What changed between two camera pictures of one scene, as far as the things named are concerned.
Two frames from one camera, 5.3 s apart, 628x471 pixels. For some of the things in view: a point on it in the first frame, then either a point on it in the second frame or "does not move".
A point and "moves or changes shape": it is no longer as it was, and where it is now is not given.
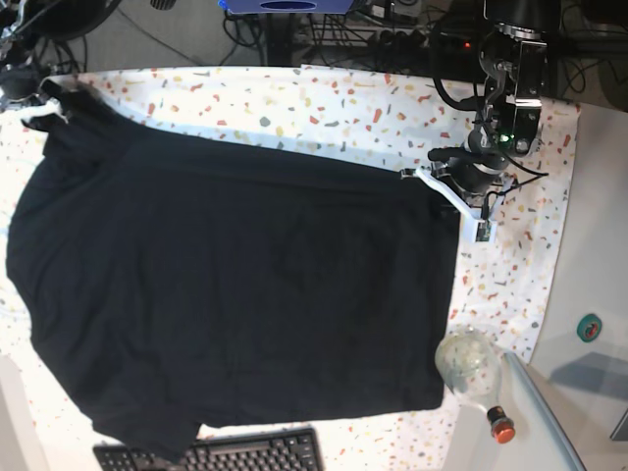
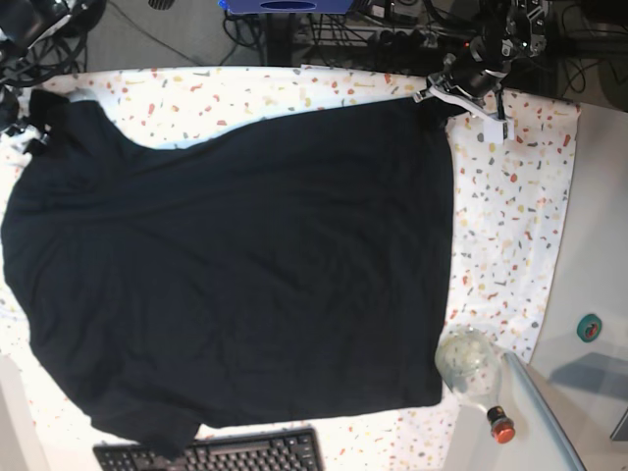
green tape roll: (589, 327) does not move
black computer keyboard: (299, 448) does not move
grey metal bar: (547, 413) does not move
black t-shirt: (167, 280) moves or changes shape
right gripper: (467, 173) → (472, 78)
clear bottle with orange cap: (470, 361) does not move
